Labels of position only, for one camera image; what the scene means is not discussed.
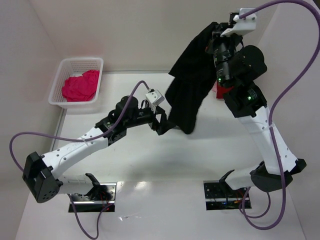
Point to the white plastic basket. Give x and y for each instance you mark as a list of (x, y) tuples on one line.
[(74, 67)]

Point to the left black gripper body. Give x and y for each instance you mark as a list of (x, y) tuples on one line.
[(155, 119)]

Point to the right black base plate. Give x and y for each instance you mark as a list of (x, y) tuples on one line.
[(216, 198)]

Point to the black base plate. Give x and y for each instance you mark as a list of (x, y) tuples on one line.
[(216, 198), (105, 197)]

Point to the magenta t shirt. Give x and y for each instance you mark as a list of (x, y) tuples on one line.
[(81, 88)]

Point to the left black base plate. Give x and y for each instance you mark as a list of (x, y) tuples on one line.
[(105, 197)]

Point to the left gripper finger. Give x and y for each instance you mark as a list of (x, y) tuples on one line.
[(162, 127), (160, 115)]

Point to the black t shirt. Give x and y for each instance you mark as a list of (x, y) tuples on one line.
[(194, 75)]

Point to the folded red t shirt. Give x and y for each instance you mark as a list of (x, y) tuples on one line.
[(220, 91)]

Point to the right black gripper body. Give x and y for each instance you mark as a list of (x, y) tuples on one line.
[(220, 53)]

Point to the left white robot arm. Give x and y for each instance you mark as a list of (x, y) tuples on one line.
[(44, 174)]

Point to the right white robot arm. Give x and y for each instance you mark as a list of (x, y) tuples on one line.
[(237, 70)]

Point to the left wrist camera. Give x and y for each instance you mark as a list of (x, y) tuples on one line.
[(154, 99)]

